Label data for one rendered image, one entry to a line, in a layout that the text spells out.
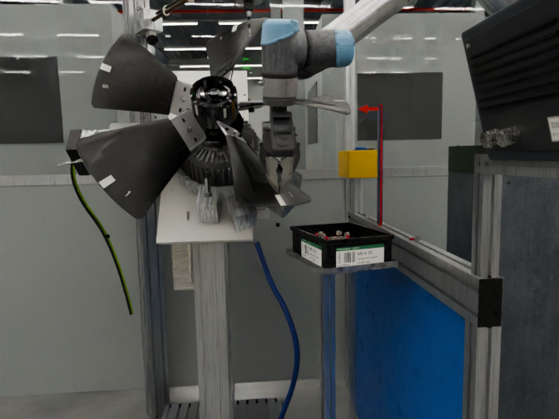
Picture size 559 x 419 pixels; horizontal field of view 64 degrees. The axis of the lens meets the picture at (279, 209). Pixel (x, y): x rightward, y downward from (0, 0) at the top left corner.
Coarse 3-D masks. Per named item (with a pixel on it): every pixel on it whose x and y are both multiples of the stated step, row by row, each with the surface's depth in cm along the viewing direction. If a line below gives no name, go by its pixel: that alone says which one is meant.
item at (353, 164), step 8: (344, 152) 149; (352, 152) 144; (360, 152) 144; (368, 152) 144; (376, 152) 144; (344, 160) 149; (352, 160) 144; (360, 160) 144; (368, 160) 144; (376, 160) 145; (344, 168) 149; (352, 168) 144; (360, 168) 145; (368, 168) 145; (376, 168) 145; (344, 176) 150; (352, 176) 145; (360, 176) 145; (368, 176) 145; (376, 176) 145
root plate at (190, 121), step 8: (184, 112) 112; (176, 120) 111; (192, 120) 114; (176, 128) 112; (184, 128) 113; (192, 128) 114; (200, 128) 115; (184, 136) 113; (192, 136) 114; (200, 136) 116; (192, 144) 114
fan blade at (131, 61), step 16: (128, 32) 124; (112, 48) 123; (128, 48) 122; (144, 48) 121; (112, 64) 123; (128, 64) 121; (144, 64) 120; (160, 64) 119; (96, 80) 123; (112, 80) 122; (128, 80) 121; (144, 80) 120; (160, 80) 119; (176, 80) 119; (96, 96) 123; (112, 96) 123; (128, 96) 122; (144, 96) 121; (160, 96) 120; (160, 112) 122
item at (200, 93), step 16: (208, 80) 115; (224, 80) 115; (192, 96) 111; (208, 96) 112; (224, 96) 112; (192, 112) 116; (208, 112) 110; (208, 128) 115; (240, 128) 121; (208, 144) 118; (224, 144) 119
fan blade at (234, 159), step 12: (228, 144) 105; (240, 144) 110; (240, 156) 104; (252, 156) 108; (240, 168) 101; (252, 168) 104; (240, 180) 99; (252, 180) 101; (264, 180) 103; (240, 192) 96; (252, 192) 98; (264, 192) 100; (300, 192) 110; (240, 204) 95; (252, 204) 96; (264, 204) 98; (276, 204) 100; (288, 204) 102; (300, 204) 105
